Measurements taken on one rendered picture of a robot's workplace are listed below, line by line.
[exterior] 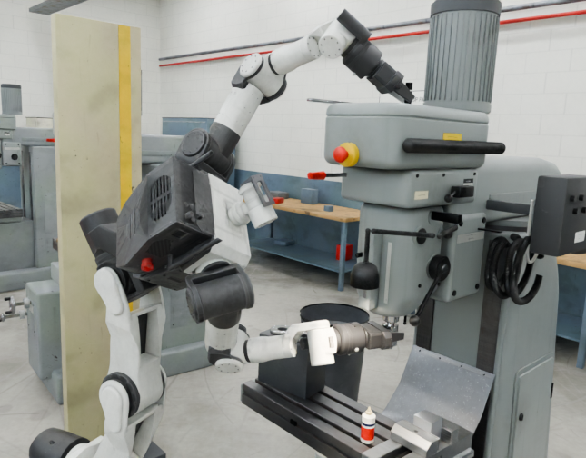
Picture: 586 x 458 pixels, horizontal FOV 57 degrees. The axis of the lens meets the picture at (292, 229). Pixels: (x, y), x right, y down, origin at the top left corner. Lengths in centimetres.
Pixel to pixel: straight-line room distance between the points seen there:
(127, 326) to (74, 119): 142
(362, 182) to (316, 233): 631
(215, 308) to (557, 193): 92
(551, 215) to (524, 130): 446
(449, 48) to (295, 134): 646
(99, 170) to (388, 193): 178
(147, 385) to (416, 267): 87
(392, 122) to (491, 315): 82
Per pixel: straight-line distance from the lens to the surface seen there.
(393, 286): 150
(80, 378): 310
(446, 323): 199
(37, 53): 1048
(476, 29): 171
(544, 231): 159
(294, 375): 196
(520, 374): 201
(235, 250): 140
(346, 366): 364
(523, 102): 605
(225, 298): 132
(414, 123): 137
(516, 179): 191
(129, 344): 170
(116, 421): 176
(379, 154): 133
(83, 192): 285
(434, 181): 148
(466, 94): 168
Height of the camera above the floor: 180
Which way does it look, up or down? 10 degrees down
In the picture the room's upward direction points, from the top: 2 degrees clockwise
